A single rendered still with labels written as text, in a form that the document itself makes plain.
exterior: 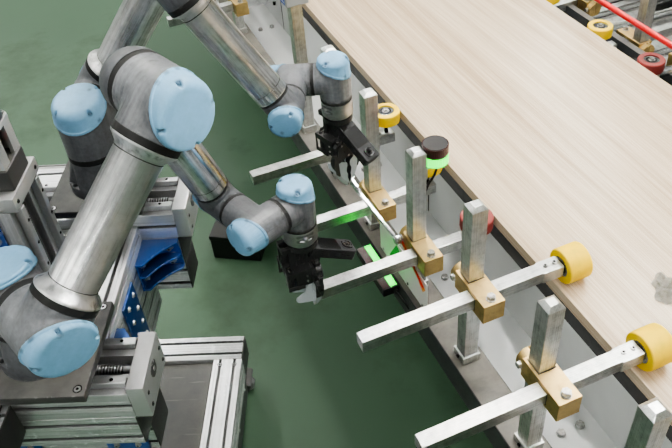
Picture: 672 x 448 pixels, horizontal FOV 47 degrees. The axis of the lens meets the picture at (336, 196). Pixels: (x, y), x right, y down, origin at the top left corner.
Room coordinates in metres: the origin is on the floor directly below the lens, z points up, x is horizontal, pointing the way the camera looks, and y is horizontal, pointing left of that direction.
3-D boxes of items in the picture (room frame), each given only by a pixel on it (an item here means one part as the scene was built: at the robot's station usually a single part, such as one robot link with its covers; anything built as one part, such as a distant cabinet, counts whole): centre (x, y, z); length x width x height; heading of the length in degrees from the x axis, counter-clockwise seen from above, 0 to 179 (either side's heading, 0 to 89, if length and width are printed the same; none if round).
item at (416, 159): (1.32, -0.18, 0.89); 0.04 x 0.04 x 0.48; 19
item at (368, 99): (1.55, -0.10, 0.90); 0.04 x 0.04 x 0.48; 19
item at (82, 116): (1.44, 0.54, 1.20); 0.13 x 0.12 x 0.14; 175
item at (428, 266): (1.30, -0.19, 0.85); 0.14 x 0.06 x 0.05; 19
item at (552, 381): (0.82, -0.36, 0.95); 0.14 x 0.06 x 0.05; 19
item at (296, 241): (1.18, 0.08, 1.05); 0.08 x 0.08 x 0.05
